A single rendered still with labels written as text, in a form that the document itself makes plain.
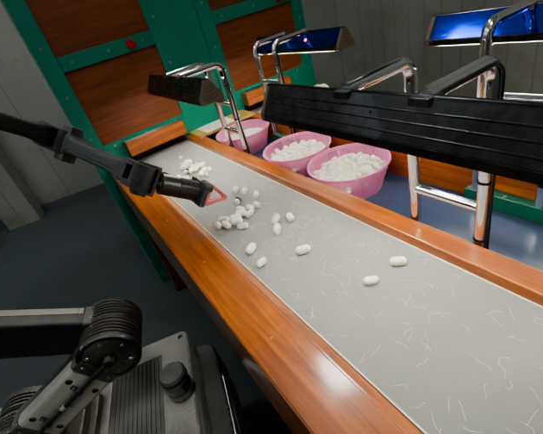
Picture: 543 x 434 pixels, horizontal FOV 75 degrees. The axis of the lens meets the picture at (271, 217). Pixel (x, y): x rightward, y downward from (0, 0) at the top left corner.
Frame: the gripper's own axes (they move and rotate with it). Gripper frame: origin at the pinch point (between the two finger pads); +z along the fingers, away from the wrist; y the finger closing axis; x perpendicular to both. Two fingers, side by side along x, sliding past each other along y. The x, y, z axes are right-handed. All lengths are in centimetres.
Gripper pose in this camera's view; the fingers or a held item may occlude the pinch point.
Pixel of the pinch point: (223, 196)
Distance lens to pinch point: 105.8
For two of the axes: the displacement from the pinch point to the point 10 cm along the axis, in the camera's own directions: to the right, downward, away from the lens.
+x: -3.2, 9.3, 1.8
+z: 7.9, 1.5, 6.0
